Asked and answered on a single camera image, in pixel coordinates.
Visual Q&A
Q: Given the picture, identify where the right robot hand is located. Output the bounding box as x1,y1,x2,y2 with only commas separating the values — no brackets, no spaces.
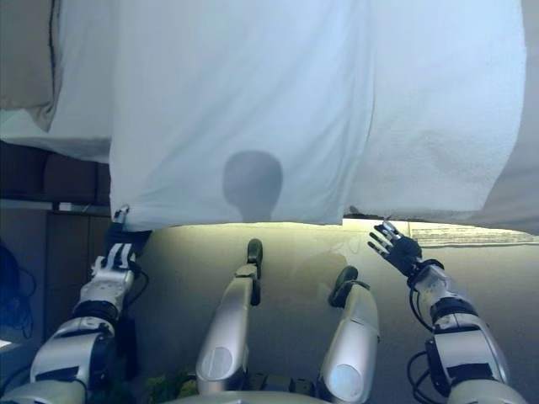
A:
367,221,424,277

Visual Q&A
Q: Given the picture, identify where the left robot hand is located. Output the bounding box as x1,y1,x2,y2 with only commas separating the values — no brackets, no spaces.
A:
90,205,152,274

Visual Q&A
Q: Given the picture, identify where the white duvet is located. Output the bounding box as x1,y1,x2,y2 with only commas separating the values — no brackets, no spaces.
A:
109,0,376,232

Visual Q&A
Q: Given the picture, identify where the wooden nightstand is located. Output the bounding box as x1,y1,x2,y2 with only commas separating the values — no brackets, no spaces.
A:
0,199,140,380

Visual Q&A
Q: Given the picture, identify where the dark right robot foot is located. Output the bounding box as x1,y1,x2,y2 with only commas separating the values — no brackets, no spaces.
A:
328,265,360,308

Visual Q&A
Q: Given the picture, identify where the dark robot foot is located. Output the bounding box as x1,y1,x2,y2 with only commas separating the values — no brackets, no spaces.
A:
246,238,265,270
328,265,360,308

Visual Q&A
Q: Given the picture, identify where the grey patterned rug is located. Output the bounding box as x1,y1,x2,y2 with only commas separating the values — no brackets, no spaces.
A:
410,222,534,247

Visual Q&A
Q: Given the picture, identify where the silver right robot leg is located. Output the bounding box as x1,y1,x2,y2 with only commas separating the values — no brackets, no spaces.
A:
318,279,380,403

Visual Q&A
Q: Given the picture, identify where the silver robot leg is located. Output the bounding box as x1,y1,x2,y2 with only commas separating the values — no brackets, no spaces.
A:
195,263,262,395
318,279,380,403

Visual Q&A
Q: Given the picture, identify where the white fringed blanket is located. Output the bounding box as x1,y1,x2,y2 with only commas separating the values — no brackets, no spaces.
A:
343,0,527,222

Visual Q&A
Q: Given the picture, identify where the dark left robot foot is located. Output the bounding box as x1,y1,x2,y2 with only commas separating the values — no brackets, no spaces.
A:
246,238,265,270

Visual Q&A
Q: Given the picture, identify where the silver left robot leg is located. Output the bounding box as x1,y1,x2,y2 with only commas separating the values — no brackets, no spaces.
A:
195,263,262,395

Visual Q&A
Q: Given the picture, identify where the white sheeted mattress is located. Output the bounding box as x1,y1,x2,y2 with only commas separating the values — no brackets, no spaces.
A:
0,0,115,163

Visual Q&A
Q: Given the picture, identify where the green leafy plant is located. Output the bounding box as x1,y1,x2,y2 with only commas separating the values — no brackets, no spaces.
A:
113,365,195,404

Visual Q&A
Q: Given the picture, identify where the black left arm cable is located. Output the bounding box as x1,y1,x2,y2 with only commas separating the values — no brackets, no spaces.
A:
133,268,152,298

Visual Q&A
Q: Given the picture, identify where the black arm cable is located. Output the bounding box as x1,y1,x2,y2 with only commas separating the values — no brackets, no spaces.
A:
406,277,437,391
133,268,152,298

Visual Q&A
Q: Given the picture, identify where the dark brown bed frame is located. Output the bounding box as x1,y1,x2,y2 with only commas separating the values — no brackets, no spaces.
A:
0,141,113,207

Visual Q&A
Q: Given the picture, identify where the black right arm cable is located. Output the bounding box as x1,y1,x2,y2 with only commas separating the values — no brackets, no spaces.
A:
406,277,437,391

